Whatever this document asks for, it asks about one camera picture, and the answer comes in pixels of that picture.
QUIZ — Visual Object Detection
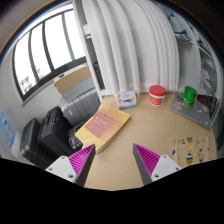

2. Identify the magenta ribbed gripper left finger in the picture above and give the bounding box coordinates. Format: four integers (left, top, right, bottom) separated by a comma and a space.
46, 145, 96, 187

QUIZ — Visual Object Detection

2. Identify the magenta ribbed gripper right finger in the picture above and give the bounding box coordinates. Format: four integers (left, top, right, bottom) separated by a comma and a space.
133, 143, 181, 185

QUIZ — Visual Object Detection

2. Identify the cream patterned towel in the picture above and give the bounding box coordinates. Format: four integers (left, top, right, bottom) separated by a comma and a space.
171, 136, 210, 168

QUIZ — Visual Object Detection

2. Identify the black bag under table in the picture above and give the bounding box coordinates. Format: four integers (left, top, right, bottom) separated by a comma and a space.
68, 123, 84, 152

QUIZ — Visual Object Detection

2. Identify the yellow and pink book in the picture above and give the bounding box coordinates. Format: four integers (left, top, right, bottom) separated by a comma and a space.
75, 105, 130, 154

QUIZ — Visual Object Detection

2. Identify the black hard case left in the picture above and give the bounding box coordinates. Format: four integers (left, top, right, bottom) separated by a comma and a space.
20, 118, 55, 169

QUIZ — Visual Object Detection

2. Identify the silver ribbed suitcase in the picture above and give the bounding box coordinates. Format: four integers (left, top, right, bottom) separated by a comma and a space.
60, 88, 100, 126

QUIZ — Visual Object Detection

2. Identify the small white tissue box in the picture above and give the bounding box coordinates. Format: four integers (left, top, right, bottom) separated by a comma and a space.
115, 91, 137, 109

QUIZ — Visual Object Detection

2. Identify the white jar with red lid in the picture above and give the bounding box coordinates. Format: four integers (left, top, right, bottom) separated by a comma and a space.
149, 85, 166, 106

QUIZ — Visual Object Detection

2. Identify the grey laptop with stickers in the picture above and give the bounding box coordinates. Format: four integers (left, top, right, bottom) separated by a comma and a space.
170, 92, 211, 130

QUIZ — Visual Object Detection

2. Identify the blue water bottle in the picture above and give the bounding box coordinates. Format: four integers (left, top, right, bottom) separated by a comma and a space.
0, 112, 15, 148

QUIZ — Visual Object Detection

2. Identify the green metallic cup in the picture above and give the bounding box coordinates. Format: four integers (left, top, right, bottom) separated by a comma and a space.
183, 86, 197, 105

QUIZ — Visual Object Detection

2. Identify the cardboard box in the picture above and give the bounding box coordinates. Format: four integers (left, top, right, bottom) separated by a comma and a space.
54, 64, 91, 94

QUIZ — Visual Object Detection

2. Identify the white wavy cabinet panel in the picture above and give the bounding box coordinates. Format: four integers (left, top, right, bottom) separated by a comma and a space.
72, 0, 179, 97

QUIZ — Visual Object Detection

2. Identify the black framed window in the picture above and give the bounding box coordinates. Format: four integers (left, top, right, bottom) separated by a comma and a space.
12, 3, 86, 102

